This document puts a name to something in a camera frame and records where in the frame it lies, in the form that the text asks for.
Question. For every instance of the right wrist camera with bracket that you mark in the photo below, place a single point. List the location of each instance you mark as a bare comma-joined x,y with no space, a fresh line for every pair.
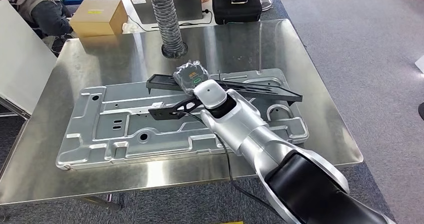
165,113

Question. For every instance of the person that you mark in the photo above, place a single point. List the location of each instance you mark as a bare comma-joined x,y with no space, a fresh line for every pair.
49,17

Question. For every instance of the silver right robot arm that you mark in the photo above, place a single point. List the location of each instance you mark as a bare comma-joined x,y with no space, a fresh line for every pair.
251,130

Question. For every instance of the stainless steel workbench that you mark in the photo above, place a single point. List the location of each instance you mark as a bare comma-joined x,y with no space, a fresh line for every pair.
265,44

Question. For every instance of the white display plinth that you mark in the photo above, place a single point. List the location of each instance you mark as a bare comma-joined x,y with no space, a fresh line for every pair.
420,64

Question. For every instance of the grey stamped metal panel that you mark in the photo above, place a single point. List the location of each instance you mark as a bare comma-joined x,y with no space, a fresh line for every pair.
132,143

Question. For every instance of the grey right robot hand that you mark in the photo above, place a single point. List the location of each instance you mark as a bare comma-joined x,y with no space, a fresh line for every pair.
190,77

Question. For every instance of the steel side table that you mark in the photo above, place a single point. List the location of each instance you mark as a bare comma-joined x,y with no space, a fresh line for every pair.
13,108

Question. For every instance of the white panel board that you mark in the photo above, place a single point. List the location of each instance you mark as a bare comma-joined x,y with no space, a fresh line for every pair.
20,57

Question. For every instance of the black plastic frame part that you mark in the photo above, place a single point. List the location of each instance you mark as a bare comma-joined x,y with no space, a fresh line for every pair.
265,92

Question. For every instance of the black carry case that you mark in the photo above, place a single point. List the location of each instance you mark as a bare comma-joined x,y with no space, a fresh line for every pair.
236,12

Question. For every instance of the cardboard box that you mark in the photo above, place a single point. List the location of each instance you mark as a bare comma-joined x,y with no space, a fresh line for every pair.
96,17

